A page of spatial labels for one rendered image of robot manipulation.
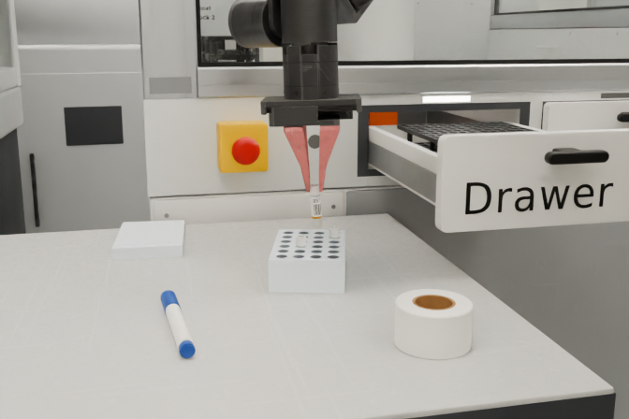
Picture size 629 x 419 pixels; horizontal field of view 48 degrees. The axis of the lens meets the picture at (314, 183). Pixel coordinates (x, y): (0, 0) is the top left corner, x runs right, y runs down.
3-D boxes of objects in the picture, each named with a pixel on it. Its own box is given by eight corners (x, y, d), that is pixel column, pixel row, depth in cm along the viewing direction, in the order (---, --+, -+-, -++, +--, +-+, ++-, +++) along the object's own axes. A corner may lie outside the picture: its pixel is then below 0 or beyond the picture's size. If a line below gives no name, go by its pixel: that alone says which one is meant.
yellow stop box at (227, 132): (270, 172, 104) (269, 123, 102) (220, 175, 102) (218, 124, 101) (264, 166, 108) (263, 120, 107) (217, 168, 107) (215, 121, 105)
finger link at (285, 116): (277, 185, 79) (273, 101, 77) (341, 183, 79) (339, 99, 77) (271, 198, 73) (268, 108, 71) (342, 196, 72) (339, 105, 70)
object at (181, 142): (731, 169, 127) (740, 88, 124) (148, 196, 106) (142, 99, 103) (490, 112, 218) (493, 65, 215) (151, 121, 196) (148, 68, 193)
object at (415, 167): (644, 204, 87) (649, 155, 86) (447, 215, 82) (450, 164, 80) (494, 151, 125) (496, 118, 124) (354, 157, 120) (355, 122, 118)
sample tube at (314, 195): (323, 227, 76) (320, 185, 75) (311, 228, 76) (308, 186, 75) (323, 224, 77) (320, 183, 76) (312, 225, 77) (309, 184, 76)
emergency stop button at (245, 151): (260, 165, 101) (260, 137, 100) (232, 166, 100) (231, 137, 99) (257, 161, 104) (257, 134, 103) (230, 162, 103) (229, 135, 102)
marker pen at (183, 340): (197, 358, 62) (197, 341, 62) (179, 361, 61) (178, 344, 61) (175, 303, 75) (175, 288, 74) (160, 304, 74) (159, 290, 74)
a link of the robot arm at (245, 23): (344, -80, 72) (382, -11, 77) (270, -66, 80) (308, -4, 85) (282, -1, 67) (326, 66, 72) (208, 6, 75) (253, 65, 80)
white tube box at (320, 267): (344, 294, 77) (344, 260, 77) (268, 292, 78) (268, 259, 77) (344, 258, 89) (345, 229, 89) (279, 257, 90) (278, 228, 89)
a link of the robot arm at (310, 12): (307, -20, 68) (347, -18, 71) (260, -14, 72) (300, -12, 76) (309, 54, 69) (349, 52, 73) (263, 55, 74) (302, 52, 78)
